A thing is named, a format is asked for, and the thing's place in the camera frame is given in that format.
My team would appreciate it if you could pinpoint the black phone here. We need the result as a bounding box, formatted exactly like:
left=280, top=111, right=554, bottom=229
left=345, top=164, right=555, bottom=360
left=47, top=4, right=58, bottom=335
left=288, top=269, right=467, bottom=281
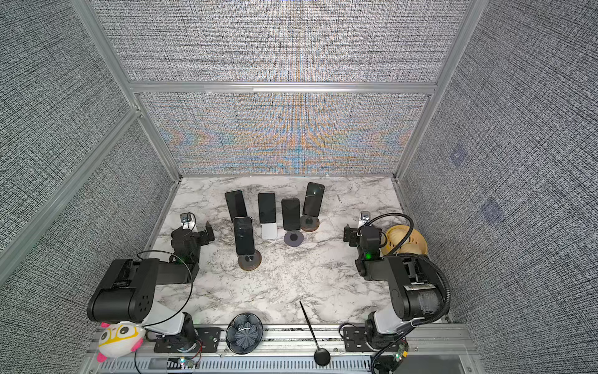
left=303, top=182, right=325, bottom=217

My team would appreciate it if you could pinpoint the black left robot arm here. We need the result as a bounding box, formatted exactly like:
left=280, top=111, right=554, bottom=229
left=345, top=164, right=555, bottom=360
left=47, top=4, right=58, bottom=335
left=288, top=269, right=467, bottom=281
left=87, top=220, right=217, bottom=354

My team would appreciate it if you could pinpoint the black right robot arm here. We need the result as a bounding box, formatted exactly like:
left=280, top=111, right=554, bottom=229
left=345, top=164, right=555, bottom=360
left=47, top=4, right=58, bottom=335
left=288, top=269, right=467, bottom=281
left=342, top=224, right=448, bottom=352

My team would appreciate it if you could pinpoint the purple round phone stand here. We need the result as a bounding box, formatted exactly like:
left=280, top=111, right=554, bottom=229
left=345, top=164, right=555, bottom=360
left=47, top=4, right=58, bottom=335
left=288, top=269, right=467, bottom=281
left=283, top=231, right=305, bottom=247

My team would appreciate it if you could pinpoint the white phone stand centre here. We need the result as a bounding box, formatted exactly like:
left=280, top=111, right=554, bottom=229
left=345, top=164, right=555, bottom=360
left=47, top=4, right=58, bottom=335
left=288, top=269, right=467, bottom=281
left=261, top=223, right=278, bottom=240

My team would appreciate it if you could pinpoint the teal phone on white stand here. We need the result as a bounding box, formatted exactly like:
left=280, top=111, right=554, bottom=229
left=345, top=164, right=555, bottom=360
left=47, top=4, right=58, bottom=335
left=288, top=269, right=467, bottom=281
left=258, top=193, right=277, bottom=224

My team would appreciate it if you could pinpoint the yellow bamboo steamer basket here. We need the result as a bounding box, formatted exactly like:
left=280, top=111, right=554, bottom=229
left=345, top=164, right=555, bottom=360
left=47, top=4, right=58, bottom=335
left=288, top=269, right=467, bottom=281
left=382, top=224, right=428, bottom=257

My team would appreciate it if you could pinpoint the dark patterned round bowl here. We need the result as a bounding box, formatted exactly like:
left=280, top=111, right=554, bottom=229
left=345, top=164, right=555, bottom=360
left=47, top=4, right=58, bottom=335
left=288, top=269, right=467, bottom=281
left=225, top=313, right=264, bottom=355

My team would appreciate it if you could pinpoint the white pink plush toy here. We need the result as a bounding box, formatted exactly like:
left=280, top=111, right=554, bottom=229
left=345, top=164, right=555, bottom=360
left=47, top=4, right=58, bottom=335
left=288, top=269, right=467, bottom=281
left=97, top=323, right=146, bottom=363

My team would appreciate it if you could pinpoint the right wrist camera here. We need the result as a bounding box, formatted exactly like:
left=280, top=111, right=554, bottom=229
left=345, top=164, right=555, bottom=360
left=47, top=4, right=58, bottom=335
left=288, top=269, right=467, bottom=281
left=358, top=211, right=371, bottom=227

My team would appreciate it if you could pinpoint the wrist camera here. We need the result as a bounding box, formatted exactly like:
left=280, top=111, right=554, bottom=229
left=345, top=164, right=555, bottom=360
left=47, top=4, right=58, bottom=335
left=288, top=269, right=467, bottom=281
left=180, top=212, right=196, bottom=232
left=358, top=211, right=371, bottom=227

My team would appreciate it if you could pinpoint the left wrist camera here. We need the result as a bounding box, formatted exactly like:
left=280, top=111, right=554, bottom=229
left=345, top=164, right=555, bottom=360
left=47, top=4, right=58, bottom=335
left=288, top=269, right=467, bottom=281
left=180, top=212, right=196, bottom=232

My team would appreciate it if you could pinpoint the black corrugated cable conduit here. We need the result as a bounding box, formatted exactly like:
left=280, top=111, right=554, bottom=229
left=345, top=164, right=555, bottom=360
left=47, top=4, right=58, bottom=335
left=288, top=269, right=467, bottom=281
left=363, top=212, right=453, bottom=374

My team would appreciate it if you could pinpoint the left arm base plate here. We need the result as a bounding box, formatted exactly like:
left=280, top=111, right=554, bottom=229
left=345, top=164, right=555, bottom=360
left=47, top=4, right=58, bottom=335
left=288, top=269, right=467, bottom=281
left=154, top=327, right=221, bottom=354

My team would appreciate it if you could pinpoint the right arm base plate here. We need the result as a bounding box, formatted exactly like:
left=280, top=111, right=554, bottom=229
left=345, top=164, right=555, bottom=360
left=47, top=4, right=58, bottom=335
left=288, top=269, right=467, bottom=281
left=339, top=324, right=398, bottom=353

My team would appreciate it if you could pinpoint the black long-handled spoon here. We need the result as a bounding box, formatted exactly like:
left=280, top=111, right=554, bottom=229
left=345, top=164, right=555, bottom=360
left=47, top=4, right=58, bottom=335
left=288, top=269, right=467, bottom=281
left=299, top=301, right=331, bottom=367

